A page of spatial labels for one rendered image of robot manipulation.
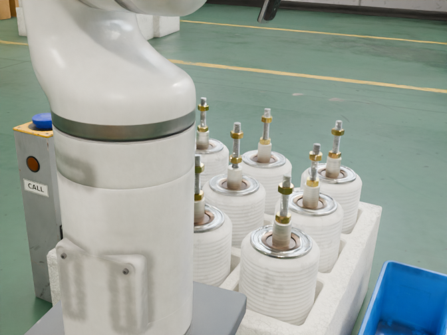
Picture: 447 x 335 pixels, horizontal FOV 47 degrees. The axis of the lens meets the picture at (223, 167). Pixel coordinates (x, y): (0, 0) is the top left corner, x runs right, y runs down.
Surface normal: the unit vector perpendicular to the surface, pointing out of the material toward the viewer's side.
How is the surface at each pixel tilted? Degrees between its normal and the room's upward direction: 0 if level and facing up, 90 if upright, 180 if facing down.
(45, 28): 79
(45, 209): 90
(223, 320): 0
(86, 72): 36
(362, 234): 0
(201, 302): 0
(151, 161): 90
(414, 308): 88
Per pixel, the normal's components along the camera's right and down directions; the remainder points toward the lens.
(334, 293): 0.04, -0.92
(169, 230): 0.65, 0.32
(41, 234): -0.44, 0.34
